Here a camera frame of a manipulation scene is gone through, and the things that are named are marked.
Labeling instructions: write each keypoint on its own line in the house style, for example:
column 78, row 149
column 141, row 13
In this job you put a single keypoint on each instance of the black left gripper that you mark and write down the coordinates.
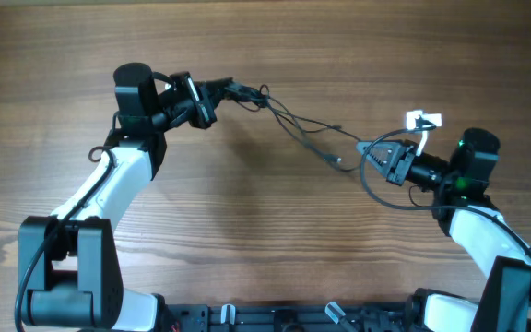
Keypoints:
column 202, row 96

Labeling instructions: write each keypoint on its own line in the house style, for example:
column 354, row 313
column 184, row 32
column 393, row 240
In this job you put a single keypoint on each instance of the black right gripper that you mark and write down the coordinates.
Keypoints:
column 396, row 173

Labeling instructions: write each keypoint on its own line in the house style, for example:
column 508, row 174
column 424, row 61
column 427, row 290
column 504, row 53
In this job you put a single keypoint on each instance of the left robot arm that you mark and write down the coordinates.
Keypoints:
column 69, row 273

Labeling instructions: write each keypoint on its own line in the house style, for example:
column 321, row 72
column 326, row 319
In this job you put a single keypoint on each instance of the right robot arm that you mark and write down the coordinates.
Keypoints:
column 465, row 214

